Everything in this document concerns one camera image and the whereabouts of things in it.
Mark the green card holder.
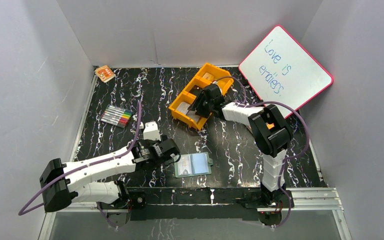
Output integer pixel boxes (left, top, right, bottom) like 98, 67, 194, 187
174, 152, 213, 179

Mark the yellow three-compartment bin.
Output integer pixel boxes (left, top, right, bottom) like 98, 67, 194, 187
169, 63, 234, 131

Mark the pack of coloured markers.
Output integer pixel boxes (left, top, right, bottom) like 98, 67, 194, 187
100, 104, 133, 128

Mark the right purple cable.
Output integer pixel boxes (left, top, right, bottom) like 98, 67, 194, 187
211, 76, 311, 229

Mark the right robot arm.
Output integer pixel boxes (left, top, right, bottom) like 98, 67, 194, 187
188, 84, 292, 207

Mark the purple cable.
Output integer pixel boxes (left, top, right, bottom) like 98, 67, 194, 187
18, 101, 143, 229
211, 76, 311, 229

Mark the black card stack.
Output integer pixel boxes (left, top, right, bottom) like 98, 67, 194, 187
190, 85, 202, 96

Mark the pink-framed whiteboard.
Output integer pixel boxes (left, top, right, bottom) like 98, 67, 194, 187
238, 25, 334, 110

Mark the gold card stack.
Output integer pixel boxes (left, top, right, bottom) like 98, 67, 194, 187
202, 72, 214, 82

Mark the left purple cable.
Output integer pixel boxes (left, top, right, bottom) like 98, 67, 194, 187
18, 101, 143, 229

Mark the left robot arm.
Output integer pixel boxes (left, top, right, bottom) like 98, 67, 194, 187
40, 135, 180, 213

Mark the black mounting plate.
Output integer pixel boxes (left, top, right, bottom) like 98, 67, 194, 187
97, 187, 293, 226

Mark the silver card stack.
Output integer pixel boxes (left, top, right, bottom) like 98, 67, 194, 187
176, 101, 190, 115

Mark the silver credit card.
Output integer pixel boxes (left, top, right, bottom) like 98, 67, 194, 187
189, 113, 201, 124
177, 155, 192, 176

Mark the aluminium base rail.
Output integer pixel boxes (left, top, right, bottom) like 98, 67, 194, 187
45, 188, 344, 214

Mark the small orange card box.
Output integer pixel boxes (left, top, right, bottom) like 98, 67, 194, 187
95, 65, 115, 83

